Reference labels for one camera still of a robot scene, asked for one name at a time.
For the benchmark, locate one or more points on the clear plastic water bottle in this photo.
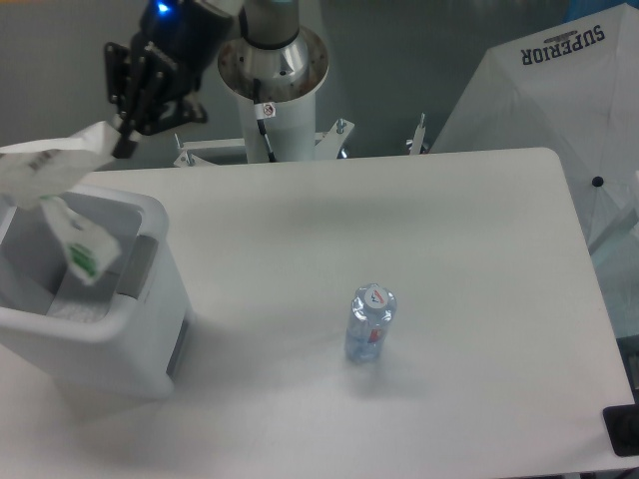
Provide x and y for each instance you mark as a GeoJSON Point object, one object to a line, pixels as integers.
{"type": "Point", "coordinates": [372, 311]}

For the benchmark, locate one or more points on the white trash can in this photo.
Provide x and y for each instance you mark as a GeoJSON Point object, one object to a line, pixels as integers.
{"type": "Point", "coordinates": [122, 334]}

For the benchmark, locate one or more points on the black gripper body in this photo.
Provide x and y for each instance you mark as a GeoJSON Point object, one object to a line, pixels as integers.
{"type": "Point", "coordinates": [176, 43]}

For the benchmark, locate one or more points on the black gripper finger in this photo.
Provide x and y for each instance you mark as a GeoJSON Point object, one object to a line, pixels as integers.
{"type": "Point", "coordinates": [160, 118]}
{"type": "Point", "coordinates": [127, 75]}

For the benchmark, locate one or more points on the white green plastic bag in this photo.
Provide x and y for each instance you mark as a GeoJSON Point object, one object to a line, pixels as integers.
{"type": "Point", "coordinates": [37, 174]}

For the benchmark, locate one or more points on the black device at table edge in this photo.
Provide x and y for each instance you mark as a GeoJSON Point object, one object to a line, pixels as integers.
{"type": "Point", "coordinates": [621, 422]}

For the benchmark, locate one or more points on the white metal base frame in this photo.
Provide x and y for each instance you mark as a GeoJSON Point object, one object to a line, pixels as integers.
{"type": "Point", "coordinates": [266, 141]}

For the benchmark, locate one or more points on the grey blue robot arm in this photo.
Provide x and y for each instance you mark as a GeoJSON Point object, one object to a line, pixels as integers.
{"type": "Point", "coordinates": [268, 25]}

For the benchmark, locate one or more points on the white umbrella with text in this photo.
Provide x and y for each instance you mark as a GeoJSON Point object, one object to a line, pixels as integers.
{"type": "Point", "coordinates": [572, 89]}

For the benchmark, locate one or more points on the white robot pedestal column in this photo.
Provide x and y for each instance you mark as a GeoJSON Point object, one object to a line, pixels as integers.
{"type": "Point", "coordinates": [276, 95]}

